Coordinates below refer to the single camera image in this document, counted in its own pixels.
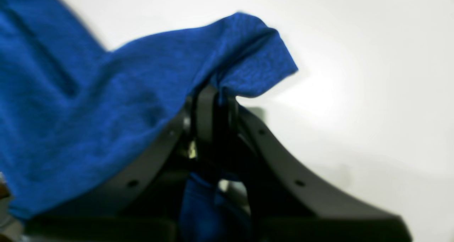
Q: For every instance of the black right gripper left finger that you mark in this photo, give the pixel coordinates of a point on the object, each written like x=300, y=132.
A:
x=140, y=203

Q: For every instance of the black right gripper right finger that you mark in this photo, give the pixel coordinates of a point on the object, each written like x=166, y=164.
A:
x=289, y=202

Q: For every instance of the blue long-sleeve T-shirt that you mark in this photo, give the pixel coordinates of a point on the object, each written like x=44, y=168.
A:
x=74, y=114

